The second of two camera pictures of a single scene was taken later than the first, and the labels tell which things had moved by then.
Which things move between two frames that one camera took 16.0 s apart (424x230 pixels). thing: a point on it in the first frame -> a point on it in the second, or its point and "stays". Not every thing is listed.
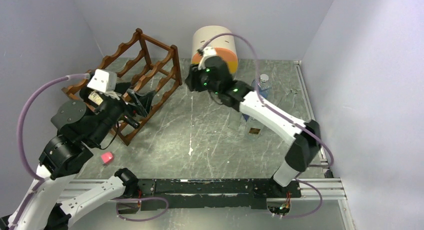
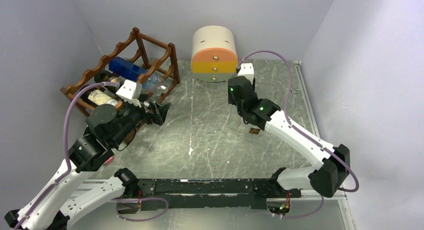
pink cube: x=107 y=157 stays
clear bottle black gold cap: x=254 y=128 stays
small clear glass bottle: x=235 y=119 stays
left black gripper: x=143 y=101 -> x=158 y=116
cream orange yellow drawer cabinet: x=224 y=45 stays
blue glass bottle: x=261 y=85 -> x=153 y=82
